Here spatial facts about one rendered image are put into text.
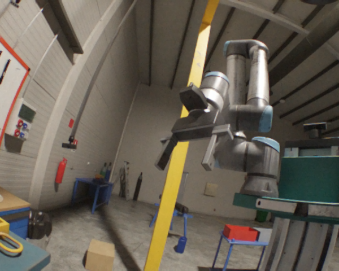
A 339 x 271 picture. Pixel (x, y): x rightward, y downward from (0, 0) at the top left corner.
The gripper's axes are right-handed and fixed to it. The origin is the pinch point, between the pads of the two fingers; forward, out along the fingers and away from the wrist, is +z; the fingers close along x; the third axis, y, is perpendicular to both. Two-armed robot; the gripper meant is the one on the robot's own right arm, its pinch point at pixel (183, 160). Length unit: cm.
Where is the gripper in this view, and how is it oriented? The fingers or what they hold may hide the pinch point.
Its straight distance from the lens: 41.0
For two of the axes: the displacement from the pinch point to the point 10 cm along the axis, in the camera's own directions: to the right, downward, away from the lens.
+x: -7.4, 1.2, 6.6
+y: 5.5, 6.8, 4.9
